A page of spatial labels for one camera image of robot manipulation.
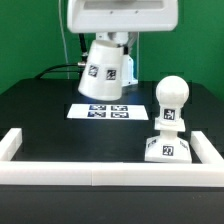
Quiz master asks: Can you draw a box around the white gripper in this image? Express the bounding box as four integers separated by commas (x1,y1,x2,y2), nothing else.
67,0,178,55

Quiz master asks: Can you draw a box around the white lamp shade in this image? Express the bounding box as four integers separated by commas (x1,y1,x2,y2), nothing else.
78,40,123,101

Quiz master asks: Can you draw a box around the white lamp bulb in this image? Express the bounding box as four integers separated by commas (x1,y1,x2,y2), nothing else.
156,76,189,121

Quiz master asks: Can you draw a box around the white lamp base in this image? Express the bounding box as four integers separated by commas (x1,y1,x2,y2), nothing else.
143,117,193,164

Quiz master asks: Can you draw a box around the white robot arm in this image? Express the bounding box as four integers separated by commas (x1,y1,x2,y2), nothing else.
67,0,178,86

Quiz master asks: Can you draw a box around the white marker sheet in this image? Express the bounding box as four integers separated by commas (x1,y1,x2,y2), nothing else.
67,104,148,120

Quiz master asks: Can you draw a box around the white hanging cable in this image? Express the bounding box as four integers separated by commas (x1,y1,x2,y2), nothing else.
57,0,71,80

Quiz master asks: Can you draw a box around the black cable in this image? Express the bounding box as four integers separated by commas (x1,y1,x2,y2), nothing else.
33,62,86,81

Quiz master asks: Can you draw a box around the white U-shaped fence frame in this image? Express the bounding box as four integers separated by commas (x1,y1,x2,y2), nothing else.
0,128,224,187

